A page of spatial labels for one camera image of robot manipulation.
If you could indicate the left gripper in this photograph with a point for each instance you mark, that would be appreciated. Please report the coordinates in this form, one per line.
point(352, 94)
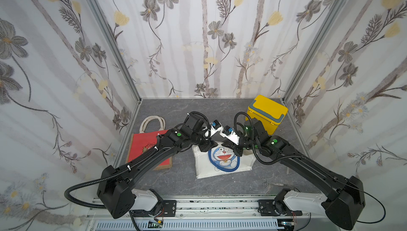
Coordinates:
point(208, 145)

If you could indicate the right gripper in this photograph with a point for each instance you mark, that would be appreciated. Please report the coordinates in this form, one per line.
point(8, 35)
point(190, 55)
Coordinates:
point(239, 148)

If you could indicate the white Doraemon canvas bag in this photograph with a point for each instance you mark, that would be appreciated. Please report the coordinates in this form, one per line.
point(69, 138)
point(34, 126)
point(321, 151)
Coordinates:
point(221, 160)

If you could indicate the red jute Christmas bag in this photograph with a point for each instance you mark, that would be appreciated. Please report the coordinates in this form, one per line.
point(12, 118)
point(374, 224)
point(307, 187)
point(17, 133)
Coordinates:
point(142, 141)

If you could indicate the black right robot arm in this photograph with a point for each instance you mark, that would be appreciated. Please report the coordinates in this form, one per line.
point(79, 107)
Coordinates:
point(344, 198)

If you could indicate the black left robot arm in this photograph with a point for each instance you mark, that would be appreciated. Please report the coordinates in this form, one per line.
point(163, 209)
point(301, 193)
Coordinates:
point(116, 184)

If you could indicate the yellow cooler box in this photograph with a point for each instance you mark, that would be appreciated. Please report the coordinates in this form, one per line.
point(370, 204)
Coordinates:
point(269, 112)

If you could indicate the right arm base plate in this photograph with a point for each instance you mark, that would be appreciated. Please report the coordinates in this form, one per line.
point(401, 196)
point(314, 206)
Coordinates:
point(275, 208)

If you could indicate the aluminium mounting rail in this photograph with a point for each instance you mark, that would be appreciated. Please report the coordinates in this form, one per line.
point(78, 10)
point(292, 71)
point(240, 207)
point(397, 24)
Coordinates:
point(211, 213)

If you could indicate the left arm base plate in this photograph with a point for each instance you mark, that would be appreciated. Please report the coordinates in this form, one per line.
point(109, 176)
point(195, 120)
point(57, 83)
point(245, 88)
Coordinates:
point(169, 208)

